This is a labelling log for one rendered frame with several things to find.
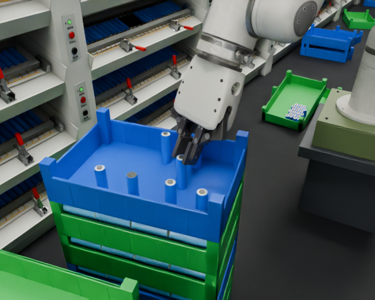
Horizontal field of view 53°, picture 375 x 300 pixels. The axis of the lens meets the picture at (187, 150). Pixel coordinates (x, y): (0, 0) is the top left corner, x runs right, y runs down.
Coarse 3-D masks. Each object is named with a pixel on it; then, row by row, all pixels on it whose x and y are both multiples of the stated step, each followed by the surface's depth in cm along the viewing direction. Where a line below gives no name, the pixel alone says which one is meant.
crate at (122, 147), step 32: (96, 128) 74; (128, 128) 75; (160, 128) 73; (64, 160) 66; (96, 160) 73; (128, 160) 73; (160, 160) 73; (224, 160) 72; (64, 192) 61; (96, 192) 59; (160, 192) 65; (192, 192) 65; (224, 192) 65; (160, 224) 58; (192, 224) 56; (224, 224) 58
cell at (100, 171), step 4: (96, 168) 60; (100, 168) 60; (104, 168) 60; (96, 172) 60; (100, 172) 60; (104, 172) 61; (96, 176) 61; (100, 176) 61; (104, 176) 61; (96, 180) 61; (100, 180) 61; (104, 180) 61; (96, 184) 62; (100, 184) 61; (104, 184) 62; (108, 188) 63
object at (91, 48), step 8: (168, 16) 141; (176, 16) 143; (184, 16) 147; (144, 24) 131; (152, 24) 133; (160, 24) 137; (128, 32) 125; (136, 32) 128; (144, 32) 132; (152, 32) 133; (104, 40) 118; (112, 40) 119; (120, 40) 123; (88, 48) 113; (96, 48) 115; (112, 48) 119
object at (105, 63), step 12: (168, 0) 154; (180, 0) 152; (96, 12) 126; (132, 12) 139; (192, 12) 150; (204, 12) 148; (96, 24) 126; (192, 24) 147; (144, 36) 131; (156, 36) 133; (168, 36) 136; (180, 36) 143; (120, 48) 122; (156, 48) 134; (96, 60) 114; (108, 60) 116; (120, 60) 120; (132, 60) 126; (96, 72) 113; (108, 72) 119
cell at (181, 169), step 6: (180, 156) 63; (180, 162) 62; (180, 168) 63; (186, 168) 64; (180, 174) 64; (186, 174) 65; (180, 180) 65; (186, 180) 65; (180, 186) 65; (186, 186) 66
